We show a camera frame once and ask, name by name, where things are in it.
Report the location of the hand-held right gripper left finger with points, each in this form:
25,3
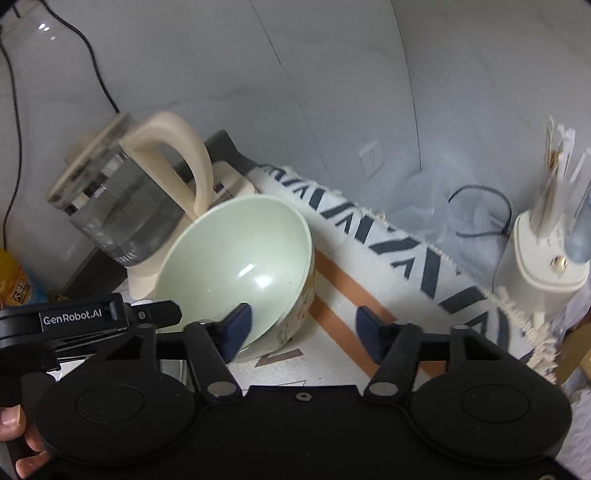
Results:
238,328

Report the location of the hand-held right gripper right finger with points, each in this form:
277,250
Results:
368,333

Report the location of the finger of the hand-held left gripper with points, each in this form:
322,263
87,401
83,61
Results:
159,314

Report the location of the pale green bowl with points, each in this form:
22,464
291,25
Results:
240,249

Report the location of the person's left hand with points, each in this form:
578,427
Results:
32,464

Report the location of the patterned fringed tablecloth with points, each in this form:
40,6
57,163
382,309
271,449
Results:
351,286

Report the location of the orange juice bottle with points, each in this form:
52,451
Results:
14,277

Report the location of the clear plastic bag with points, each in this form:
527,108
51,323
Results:
480,249

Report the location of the cream utensil holder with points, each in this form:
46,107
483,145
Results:
535,263

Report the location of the cardboard box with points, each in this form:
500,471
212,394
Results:
577,350

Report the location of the blue capped bottle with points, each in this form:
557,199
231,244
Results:
579,240

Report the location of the bundle of wrapped chopsticks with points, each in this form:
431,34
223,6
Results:
551,184

